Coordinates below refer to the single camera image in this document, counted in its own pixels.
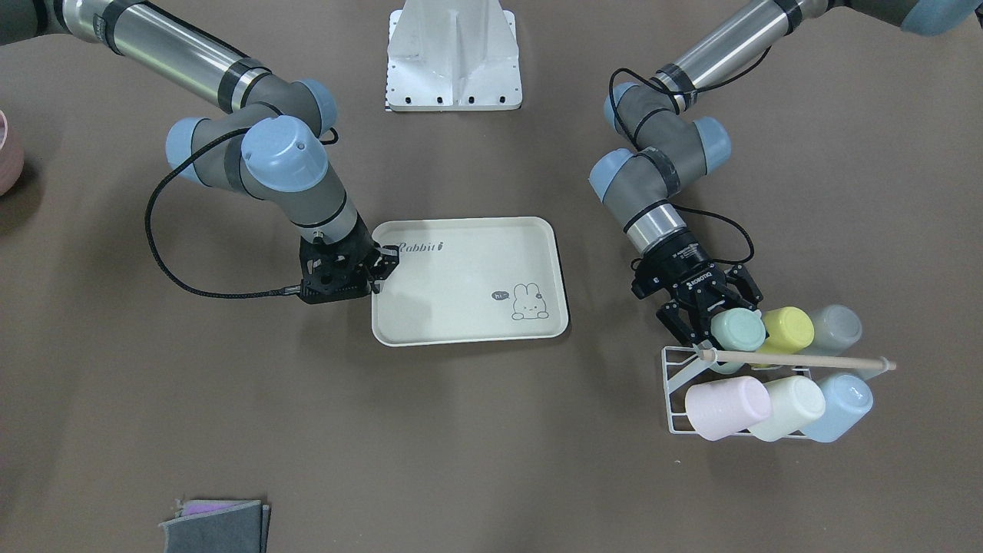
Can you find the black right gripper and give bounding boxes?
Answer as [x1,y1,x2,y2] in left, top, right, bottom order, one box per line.
[299,227,400,305]

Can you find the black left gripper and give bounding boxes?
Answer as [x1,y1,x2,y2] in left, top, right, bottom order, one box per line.
[630,238,764,346]

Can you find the mint green cup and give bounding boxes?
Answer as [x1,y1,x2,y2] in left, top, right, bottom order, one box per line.
[710,308,766,353]

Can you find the cream rabbit tray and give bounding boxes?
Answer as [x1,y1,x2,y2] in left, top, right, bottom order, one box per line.
[372,217,569,347]

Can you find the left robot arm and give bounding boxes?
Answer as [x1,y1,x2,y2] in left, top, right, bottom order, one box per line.
[589,1,840,353]

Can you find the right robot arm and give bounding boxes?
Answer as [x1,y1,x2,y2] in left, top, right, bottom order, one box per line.
[2,1,399,304]

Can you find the yellow cup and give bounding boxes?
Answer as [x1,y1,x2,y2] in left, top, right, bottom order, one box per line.
[756,306,815,355]

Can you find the pink cup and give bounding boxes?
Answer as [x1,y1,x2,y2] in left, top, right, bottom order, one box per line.
[684,376,773,441]

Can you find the grey cup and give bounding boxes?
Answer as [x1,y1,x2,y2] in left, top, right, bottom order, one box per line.
[799,304,863,356]

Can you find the cream white cup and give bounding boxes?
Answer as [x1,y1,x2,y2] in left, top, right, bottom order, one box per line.
[748,376,826,443]

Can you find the light blue cup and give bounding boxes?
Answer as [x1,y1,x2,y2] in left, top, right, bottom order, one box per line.
[800,373,874,443]

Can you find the folded grey cloth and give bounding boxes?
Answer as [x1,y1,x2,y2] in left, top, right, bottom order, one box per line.
[159,499,271,552]

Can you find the pink ice bowl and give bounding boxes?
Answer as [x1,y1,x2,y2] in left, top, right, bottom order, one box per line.
[1,110,25,196]

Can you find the white wire cup rack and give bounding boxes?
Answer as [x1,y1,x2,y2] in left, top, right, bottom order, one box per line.
[661,346,898,442]

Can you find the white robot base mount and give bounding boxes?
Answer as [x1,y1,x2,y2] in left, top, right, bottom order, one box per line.
[384,1,523,112]

